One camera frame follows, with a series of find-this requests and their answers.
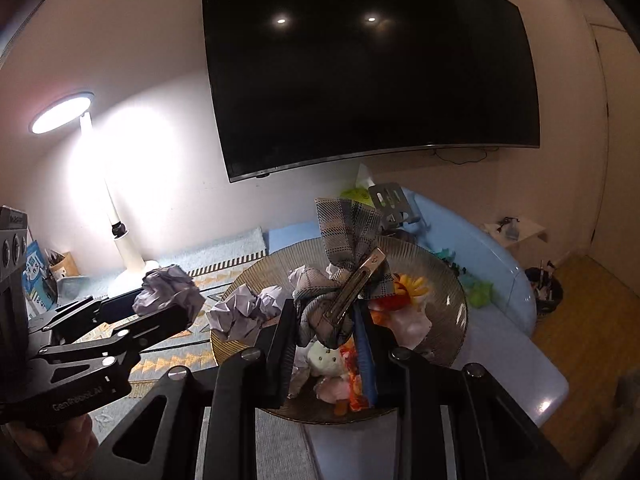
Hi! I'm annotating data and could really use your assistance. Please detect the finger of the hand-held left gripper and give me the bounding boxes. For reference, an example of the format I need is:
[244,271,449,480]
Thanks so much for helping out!
[37,305,193,371]
[27,290,148,333]

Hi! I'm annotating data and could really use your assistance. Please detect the black cable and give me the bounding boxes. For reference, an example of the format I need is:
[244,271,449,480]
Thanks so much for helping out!
[432,146,488,166]

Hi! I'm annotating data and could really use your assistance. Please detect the black television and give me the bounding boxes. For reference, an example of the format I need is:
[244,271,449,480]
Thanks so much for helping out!
[201,0,542,183]

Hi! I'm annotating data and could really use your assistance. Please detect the small white side table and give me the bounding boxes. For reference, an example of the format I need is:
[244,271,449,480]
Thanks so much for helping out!
[481,217,548,253]

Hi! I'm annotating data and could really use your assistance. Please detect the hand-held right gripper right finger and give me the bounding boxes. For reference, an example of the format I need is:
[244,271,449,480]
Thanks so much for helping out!
[350,302,551,480]

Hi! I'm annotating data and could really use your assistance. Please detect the grey metal stand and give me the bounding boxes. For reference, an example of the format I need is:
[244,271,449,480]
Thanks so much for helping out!
[367,182,423,233]

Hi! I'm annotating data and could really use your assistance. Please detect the grey plaid bow hair clip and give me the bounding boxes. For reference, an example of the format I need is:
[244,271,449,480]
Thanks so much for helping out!
[292,197,401,348]

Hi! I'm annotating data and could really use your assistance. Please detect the brown ribbed glass bowl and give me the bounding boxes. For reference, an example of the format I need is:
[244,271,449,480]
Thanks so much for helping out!
[210,237,468,413]

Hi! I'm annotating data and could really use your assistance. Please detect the red snack packet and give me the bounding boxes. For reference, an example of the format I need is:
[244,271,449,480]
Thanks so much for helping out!
[347,337,373,411]

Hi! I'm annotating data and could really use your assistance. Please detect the white desk lamp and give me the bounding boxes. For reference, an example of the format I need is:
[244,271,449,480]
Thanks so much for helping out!
[29,91,161,298]

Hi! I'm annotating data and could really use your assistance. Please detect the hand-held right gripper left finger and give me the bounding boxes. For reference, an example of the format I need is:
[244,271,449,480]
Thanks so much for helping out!
[82,299,300,480]

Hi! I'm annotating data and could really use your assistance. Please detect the green dinosaur toy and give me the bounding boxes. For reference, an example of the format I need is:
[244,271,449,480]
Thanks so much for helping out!
[460,280,496,308]

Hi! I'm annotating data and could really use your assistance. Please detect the grey-blue tray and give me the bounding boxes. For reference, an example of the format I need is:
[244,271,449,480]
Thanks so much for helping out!
[57,277,111,307]

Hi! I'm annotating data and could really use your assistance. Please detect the green tissue pack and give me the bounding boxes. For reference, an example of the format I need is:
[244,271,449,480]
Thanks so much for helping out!
[340,164,378,206]

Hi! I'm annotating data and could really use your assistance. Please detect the person's left hand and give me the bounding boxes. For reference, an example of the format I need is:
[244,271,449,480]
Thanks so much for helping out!
[0,400,96,466]

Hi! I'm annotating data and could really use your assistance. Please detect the black waste bin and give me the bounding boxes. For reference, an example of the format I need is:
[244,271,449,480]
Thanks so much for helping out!
[524,260,565,317]

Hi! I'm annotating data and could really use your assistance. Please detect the cardboard pen holder box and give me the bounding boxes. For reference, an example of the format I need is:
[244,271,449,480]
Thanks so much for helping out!
[47,247,81,278]

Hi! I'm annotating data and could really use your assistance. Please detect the teal dinosaur toy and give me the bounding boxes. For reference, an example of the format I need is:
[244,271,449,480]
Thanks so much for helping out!
[432,246,463,266]

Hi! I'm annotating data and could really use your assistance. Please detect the dango plush with faces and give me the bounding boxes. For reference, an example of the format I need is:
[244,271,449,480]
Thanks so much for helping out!
[306,342,351,378]

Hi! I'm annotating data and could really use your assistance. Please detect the dark items on side table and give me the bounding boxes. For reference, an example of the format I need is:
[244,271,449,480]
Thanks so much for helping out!
[495,216,523,240]

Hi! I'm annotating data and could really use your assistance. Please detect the blue book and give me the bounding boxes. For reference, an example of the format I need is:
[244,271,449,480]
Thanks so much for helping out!
[25,240,56,318]

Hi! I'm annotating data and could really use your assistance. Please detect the white cat plush toy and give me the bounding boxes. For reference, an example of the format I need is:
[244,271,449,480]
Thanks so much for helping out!
[370,274,433,351]

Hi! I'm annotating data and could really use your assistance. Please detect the cream door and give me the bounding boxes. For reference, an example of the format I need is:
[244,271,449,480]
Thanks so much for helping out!
[582,15,640,261]

